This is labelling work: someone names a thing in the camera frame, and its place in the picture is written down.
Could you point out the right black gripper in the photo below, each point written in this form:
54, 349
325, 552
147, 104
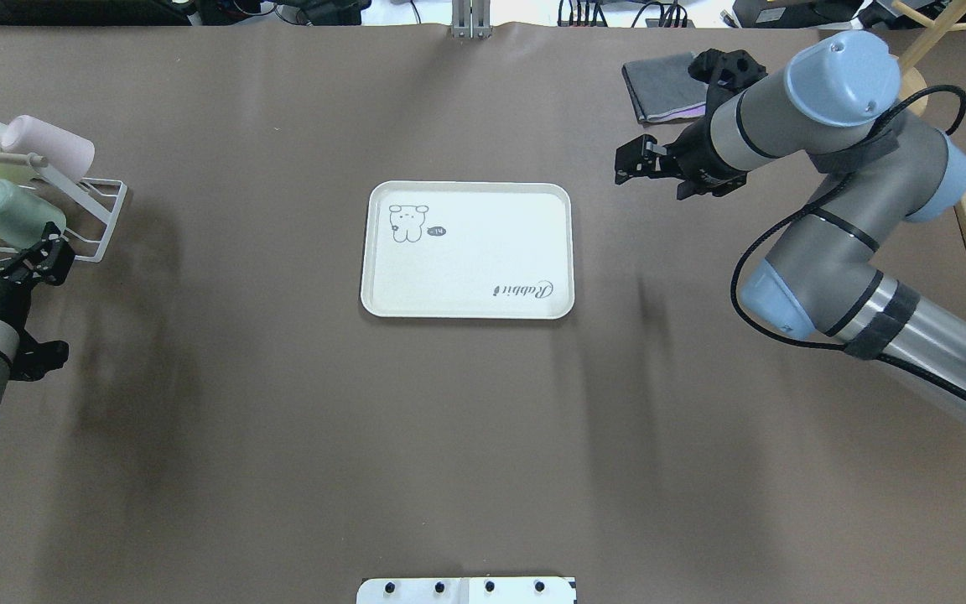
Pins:
698, 155

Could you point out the green cup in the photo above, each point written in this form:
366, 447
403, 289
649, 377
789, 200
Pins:
23, 216

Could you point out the cream rabbit tray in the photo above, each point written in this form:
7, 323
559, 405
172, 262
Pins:
468, 251

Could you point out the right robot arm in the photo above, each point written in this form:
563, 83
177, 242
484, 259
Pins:
839, 102

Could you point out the pink cup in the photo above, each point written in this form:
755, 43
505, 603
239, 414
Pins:
69, 153

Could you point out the grey folded cloth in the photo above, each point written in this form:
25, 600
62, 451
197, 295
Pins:
662, 90

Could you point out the wooden mug tree stand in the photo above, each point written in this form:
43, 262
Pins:
934, 31

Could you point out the white wire cup rack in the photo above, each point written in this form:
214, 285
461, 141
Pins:
103, 199

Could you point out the aluminium frame post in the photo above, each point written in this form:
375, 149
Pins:
471, 19

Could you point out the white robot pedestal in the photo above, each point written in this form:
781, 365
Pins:
469, 589

